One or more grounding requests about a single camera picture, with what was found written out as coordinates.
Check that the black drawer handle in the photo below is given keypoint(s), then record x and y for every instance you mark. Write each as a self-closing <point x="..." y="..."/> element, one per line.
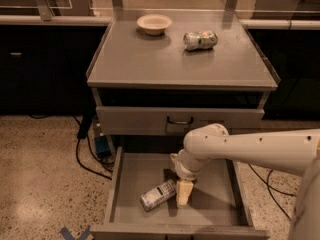
<point x="179" y="122"/>

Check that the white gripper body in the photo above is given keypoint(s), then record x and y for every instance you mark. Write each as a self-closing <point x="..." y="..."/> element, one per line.
<point x="184" y="171"/>

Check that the closed top grey drawer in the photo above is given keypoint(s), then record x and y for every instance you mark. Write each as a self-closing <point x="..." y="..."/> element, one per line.
<point x="116" y="120"/>

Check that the blue power box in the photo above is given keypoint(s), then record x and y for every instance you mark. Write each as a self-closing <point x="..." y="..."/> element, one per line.
<point x="102" y="146"/>

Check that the beige bowl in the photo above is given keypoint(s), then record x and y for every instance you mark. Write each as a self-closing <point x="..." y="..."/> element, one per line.
<point x="154" y="24"/>

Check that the grey cabinet with counter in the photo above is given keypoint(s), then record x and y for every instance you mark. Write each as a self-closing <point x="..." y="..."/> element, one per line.
<point x="134" y="69"/>

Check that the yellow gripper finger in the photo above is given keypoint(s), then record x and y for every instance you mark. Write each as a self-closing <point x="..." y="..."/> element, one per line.
<point x="183" y="189"/>

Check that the crushed green white can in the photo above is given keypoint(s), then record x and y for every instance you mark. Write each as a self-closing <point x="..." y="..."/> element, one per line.
<point x="201" y="40"/>

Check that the blue plastic bottle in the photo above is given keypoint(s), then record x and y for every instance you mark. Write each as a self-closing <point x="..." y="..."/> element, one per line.
<point x="158" y="195"/>

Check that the dark back counter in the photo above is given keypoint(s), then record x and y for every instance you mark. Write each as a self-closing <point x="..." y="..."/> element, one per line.
<point x="46" y="47"/>

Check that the open middle grey drawer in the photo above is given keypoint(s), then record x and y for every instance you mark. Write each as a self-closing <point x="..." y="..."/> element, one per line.
<point x="217" y="208"/>

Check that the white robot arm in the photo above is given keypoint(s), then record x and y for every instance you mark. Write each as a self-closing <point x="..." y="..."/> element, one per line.
<point x="296" y="152"/>

